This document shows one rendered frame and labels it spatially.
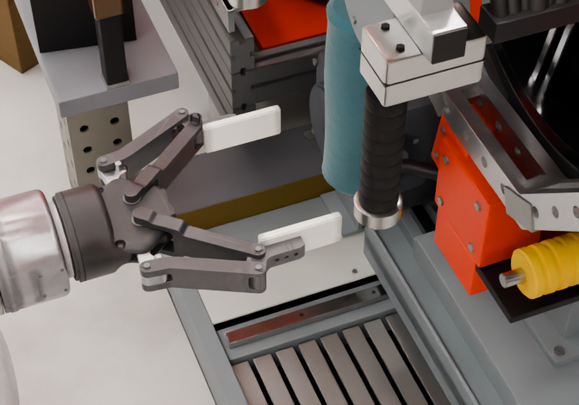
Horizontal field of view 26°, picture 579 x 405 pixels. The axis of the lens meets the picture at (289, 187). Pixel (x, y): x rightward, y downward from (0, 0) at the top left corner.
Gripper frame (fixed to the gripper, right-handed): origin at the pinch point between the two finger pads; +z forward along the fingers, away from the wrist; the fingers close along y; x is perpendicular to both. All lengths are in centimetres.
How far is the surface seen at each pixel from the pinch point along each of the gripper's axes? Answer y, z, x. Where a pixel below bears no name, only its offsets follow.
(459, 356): -20, 33, -68
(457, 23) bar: 3.3, 11.8, 15.2
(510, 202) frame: -8.2, 28.2, -22.8
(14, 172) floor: -94, -16, -83
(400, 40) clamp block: 0.3, 8.6, 12.2
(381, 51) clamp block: 0.9, 6.7, 12.1
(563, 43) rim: -18.9, 39.0, -12.2
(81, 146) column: -78, -6, -66
